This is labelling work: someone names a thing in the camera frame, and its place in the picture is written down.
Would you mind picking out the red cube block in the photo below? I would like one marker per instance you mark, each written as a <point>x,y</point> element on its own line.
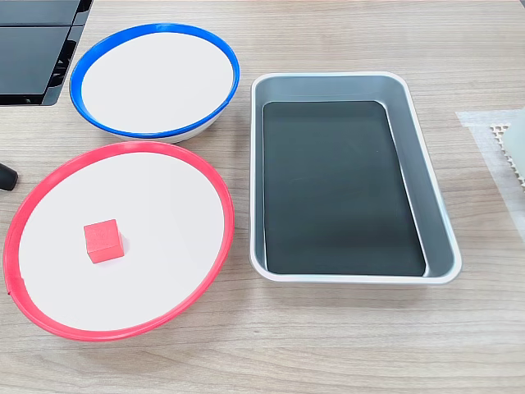
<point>103,241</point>

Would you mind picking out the black tray liner mat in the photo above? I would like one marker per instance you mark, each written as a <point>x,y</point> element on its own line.
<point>336,189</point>

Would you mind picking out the red rimmed dish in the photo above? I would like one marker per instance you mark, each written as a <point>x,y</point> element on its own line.
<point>123,197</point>

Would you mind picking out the blue rimmed dish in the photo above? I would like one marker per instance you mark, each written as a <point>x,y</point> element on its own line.
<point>156,82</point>

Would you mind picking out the silver metal tray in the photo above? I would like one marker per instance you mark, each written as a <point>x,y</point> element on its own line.
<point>426,164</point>

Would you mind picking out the black rubber stand foot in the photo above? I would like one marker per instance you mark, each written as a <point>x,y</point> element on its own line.
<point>7,177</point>

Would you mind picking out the black plastic stand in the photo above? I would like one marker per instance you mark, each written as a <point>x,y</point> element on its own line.
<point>28,53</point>

